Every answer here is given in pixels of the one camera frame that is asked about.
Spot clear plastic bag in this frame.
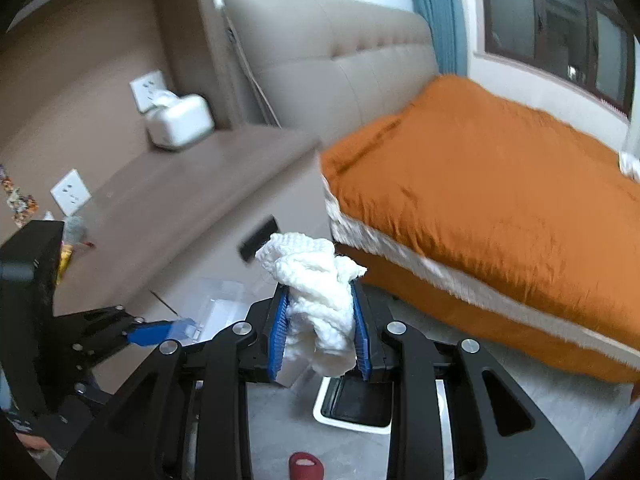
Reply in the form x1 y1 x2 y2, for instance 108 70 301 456
172 278 252 346

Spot white tissue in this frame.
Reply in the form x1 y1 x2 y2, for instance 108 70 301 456
256 232 367 377

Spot yellow snack wrapper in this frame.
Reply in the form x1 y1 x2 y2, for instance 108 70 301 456
56 243 74 285

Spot white black trash bin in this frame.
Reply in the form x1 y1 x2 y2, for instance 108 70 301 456
312 376 393 436

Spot beige bedside cabinet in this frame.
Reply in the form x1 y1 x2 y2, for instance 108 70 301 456
54 126 331 320

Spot red slipper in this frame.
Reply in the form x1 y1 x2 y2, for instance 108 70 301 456
288 452 324 480

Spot orange bed quilt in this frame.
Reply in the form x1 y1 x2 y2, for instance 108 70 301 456
321 75 639 384

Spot white tissue box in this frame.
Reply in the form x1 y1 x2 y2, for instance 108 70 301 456
144 90 215 151

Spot beige padded headboard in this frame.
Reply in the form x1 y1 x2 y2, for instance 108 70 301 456
222 0 439 145

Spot white item on bed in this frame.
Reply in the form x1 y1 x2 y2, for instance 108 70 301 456
618 152 640 183

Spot blue curtain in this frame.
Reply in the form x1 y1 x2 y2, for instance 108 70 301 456
412 0 468 76

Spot dark framed window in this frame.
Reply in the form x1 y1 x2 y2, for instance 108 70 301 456
483 0 636 115

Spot colourful wall stickers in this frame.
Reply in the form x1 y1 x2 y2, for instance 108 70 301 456
0 165 39 229

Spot lower white wall socket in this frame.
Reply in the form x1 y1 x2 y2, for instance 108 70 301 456
50 169 91 216

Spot white wall socket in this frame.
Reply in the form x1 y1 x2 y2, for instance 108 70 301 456
50 169 91 216
129 70 167 114

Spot upper white wall socket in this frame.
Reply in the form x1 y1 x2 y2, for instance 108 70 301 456
129 70 167 114

